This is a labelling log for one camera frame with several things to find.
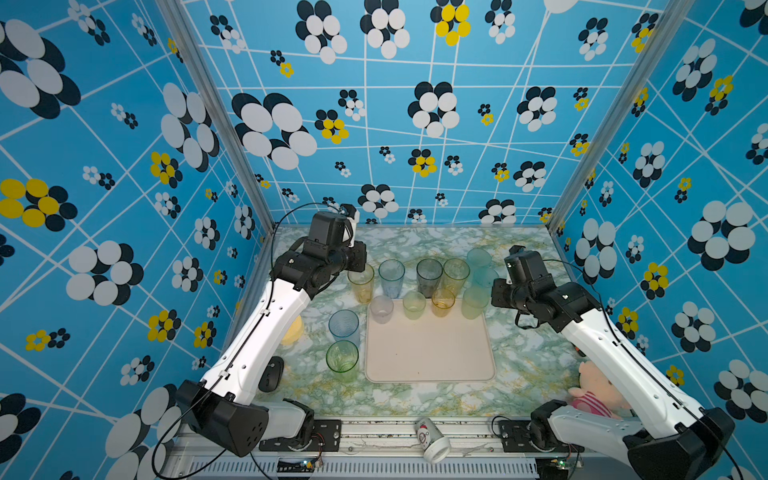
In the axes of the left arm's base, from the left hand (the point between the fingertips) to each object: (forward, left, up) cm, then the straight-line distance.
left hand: (364, 247), depth 74 cm
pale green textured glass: (-1, -33, -24) cm, 41 cm away
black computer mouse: (-22, +26, -29) cm, 45 cm away
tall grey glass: (+8, -19, -22) cm, 30 cm away
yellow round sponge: (-10, +22, -28) cm, 37 cm away
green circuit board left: (-43, +16, -33) cm, 56 cm away
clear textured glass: (-2, -4, -28) cm, 28 cm away
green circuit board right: (-43, -45, -30) cm, 69 cm away
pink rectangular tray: (-14, -19, -32) cm, 39 cm away
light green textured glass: (0, -14, -28) cm, 31 cm away
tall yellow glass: (+1, +2, -18) cm, 18 cm away
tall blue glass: (+8, -7, -22) cm, 25 cm away
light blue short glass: (-10, +7, -24) cm, 26 cm away
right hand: (-6, -35, -9) cm, 37 cm away
